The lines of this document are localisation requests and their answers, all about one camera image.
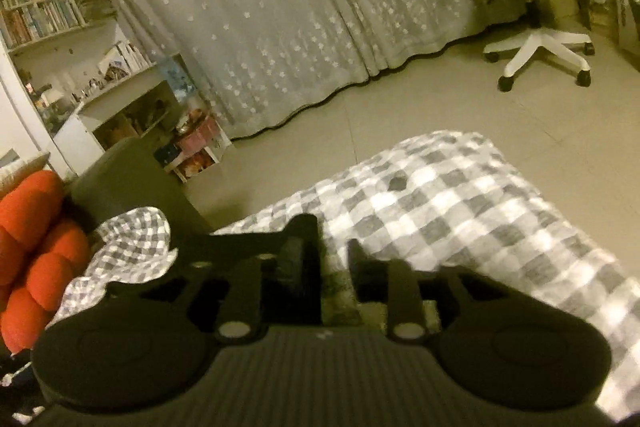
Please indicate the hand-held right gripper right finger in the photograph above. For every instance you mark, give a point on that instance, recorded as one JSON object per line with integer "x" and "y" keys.
{"x": 357, "y": 272}

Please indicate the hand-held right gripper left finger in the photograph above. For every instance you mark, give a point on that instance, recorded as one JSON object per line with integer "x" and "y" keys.
{"x": 300, "y": 279}

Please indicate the grey checkered bedsheet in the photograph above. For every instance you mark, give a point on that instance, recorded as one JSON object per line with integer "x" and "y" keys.
{"x": 450, "y": 217}

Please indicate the small white book rack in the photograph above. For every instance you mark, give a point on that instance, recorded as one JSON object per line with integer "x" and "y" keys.
{"x": 195, "y": 147}

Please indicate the blue picture book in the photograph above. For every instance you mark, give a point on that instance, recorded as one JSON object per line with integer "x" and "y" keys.
{"x": 180, "y": 79}

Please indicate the white bookshelf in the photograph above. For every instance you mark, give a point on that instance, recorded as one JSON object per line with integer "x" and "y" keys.
{"x": 75, "y": 137}

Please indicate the grey star-patterned curtain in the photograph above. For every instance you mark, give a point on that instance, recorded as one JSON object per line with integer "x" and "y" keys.
{"x": 250, "y": 7}

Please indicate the assorted shelf trinkets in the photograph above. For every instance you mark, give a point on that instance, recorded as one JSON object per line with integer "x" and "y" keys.
{"x": 65, "y": 99}

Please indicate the grey white pillow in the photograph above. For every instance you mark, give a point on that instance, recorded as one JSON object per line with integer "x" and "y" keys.
{"x": 20, "y": 172}

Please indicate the dark olive bed frame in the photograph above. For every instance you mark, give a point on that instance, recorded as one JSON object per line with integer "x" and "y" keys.
{"x": 135, "y": 177}

